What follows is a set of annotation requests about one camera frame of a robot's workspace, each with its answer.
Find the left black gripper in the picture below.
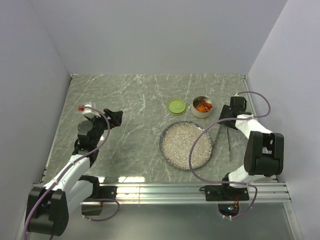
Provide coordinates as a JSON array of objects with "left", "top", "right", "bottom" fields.
[{"left": 86, "top": 108, "right": 123, "bottom": 146}]

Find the aluminium frame rail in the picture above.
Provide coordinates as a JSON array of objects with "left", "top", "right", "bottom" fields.
[{"left": 27, "top": 182, "right": 292, "bottom": 205}]

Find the brown green food piece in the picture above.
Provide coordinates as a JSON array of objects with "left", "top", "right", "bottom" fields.
[{"left": 194, "top": 100, "right": 201, "bottom": 106}]

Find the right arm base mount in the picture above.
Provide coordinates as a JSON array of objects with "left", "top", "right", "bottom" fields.
[{"left": 199, "top": 184, "right": 250, "bottom": 219}]

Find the orange drumstick toy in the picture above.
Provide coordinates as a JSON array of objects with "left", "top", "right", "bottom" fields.
[{"left": 200, "top": 101, "right": 213, "bottom": 110}]

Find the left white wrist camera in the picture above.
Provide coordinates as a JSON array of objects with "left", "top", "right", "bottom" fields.
[{"left": 77, "top": 101, "right": 100, "bottom": 119}]

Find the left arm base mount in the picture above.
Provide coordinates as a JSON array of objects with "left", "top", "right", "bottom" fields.
[{"left": 79, "top": 175, "right": 120, "bottom": 221}]

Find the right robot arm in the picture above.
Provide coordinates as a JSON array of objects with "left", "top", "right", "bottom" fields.
[{"left": 219, "top": 96, "right": 285, "bottom": 200}]

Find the green round lid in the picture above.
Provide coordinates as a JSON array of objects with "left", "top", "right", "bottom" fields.
[{"left": 167, "top": 98, "right": 186, "bottom": 116}]

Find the beige metal lunch container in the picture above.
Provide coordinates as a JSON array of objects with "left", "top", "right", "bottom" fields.
[{"left": 191, "top": 96, "right": 213, "bottom": 119}]

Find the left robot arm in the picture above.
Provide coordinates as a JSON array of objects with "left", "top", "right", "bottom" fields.
[{"left": 22, "top": 104, "right": 123, "bottom": 240}]

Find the speckled ceramic plate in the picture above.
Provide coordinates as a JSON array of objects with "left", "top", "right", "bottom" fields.
[{"left": 159, "top": 121, "right": 213, "bottom": 171}]

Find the orange chicken wing toy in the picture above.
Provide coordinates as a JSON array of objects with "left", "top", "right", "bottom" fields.
[{"left": 195, "top": 105, "right": 208, "bottom": 113}]

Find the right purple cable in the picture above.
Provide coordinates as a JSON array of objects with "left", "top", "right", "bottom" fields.
[{"left": 189, "top": 91, "right": 272, "bottom": 220}]

